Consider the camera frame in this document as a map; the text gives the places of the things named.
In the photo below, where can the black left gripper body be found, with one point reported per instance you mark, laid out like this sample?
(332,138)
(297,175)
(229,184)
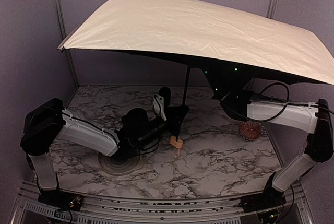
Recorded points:
(171,116)

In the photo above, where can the beige and black umbrella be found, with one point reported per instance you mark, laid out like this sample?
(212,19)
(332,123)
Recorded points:
(230,46)

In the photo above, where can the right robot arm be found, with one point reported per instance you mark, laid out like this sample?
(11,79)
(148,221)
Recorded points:
(311,119)

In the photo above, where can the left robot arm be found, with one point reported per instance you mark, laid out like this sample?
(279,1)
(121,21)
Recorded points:
(138,136)

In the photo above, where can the grey collapsed silicone lid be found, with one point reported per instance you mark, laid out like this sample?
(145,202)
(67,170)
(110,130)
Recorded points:
(121,166)

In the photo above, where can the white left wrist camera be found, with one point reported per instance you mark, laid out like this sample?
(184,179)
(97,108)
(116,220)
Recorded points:
(161,101)

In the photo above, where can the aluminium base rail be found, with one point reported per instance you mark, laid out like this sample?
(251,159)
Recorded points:
(108,209)

